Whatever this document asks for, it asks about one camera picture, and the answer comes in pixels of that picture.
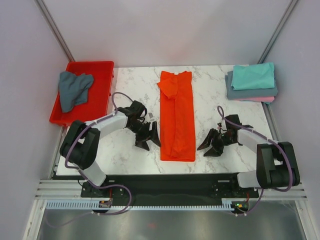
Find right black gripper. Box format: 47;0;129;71
196;128;235;157

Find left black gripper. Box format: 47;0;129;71
127;120;161;151

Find orange t shirt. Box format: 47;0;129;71
157;71;196;162

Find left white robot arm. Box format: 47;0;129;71
59;100;162;197

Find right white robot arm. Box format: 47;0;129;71
197;114;301;197

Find grey-blue folded t shirt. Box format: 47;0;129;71
224;71;278;100

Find red plastic bin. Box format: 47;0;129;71
49;61;114;127

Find pink folded t shirt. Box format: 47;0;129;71
245;96;275;104

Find teal folded t shirt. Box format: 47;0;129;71
231;62;276;91

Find grey crumpled t shirt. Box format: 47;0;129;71
58;71;94;113

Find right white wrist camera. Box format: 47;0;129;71
217;122;226;132

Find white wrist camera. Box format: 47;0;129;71
148;112;155;121
217;122;226;132

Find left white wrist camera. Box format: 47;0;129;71
148;112;155;121

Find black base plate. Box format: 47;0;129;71
81;173;259;205

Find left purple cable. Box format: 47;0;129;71
64;91;137;228

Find white slotted cable duct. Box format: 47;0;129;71
45;199;234;211

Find aluminium frame rail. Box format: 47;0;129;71
35;179;308;201

